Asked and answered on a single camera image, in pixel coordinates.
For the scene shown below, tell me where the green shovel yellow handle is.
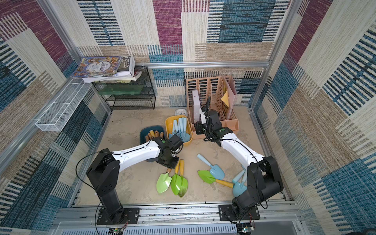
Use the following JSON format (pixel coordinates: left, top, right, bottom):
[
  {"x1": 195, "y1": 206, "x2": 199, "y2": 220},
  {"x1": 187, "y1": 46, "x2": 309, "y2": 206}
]
[
  {"x1": 178, "y1": 160, "x2": 188, "y2": 197},
  {"x1": 198, "y1": 170, "x2": 234, "y2": 189},
  {"x1": 170, "y1": 161, "x2": 182, "y2": 195}
]

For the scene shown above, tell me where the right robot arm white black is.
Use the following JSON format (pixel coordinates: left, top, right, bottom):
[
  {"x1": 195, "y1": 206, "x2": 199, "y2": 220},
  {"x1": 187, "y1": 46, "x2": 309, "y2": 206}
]
[{"x1": 194, "y1": 106, "x2": 284, "y2": 221}]

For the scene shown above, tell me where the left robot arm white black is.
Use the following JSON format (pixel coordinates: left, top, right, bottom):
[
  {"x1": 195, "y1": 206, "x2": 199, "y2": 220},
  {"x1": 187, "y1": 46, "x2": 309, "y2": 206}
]
[{"x1": 86, "y1": 135, "x2": 183, "y2": 224}]

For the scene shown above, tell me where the yellow storage tray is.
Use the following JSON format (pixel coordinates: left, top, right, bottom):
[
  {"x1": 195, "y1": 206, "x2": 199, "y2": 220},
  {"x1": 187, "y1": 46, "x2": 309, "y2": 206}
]
[{"x1": 165, "y1": 115, "x2": 193, "y2": 147}]

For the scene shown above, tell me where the white box in organizer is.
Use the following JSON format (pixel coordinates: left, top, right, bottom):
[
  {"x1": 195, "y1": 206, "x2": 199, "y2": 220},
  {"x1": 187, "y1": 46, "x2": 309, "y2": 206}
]
[{"x1": 192, "y1": 90, "x2": 201, "y2": 123}]

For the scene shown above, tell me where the dark teal storage tray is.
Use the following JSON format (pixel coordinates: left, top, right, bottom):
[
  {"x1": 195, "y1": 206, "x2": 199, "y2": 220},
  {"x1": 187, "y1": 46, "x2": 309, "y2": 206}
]
[{"x1": 140, "y1": 125, "x2": 165, "y2": 145}]

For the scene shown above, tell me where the white alarm clock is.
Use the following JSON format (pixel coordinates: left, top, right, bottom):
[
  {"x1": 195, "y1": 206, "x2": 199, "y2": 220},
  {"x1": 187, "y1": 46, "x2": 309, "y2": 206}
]
[{"x1": 175, "y1": 108, "x2": 188, "y2": 117}]

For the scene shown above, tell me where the pink folder with yellow paper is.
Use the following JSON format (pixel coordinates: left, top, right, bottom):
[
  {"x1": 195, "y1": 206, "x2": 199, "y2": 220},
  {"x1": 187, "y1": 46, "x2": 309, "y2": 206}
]
[{"x1": 221, "y1": 75, "x2": 237, "y2": 119}]

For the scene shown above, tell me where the pink desk file organizer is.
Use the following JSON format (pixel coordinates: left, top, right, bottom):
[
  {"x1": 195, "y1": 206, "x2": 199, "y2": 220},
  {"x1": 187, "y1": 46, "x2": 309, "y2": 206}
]
[{"x1": 186, "y1": 76, "x2": 239, "y2": 139}]

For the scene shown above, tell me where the stack of white books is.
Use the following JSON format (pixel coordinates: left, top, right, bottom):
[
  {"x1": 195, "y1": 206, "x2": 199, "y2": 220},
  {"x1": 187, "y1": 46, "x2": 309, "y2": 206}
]
[{"x1": 81, "y1": 55, "x2": 143, "y2": 83}]

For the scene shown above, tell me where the colorful picture book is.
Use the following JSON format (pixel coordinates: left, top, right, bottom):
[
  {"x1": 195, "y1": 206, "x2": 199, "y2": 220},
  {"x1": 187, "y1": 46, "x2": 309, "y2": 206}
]
[{"x1": 71, "y1": 56, "x2": 122, "y2": 78}]

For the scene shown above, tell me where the black wire shelf rack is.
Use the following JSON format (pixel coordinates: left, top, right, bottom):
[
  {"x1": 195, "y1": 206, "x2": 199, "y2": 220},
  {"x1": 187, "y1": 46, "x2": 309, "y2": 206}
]
[{"x1": 93, "y1": 66, "x2": 156, "y2": 111}]

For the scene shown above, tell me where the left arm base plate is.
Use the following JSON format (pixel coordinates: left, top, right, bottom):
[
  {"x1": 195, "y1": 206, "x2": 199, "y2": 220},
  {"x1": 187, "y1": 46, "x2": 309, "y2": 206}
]
[{"x1": 96, "y1": 207, "x2": 140, "y2": 225}]

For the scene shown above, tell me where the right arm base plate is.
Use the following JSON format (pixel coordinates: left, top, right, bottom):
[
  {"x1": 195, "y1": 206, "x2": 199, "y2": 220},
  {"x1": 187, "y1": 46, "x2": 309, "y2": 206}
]
[{"x1": 218, "y1": 204, "x2": 260, "y2": 223}]

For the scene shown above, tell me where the white wire mesh basket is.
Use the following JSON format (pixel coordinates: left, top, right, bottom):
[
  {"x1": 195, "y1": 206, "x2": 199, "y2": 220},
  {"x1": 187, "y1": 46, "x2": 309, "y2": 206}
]
[{"x1": 35, "y1": 80, "x2": 92, "y2": 132}]

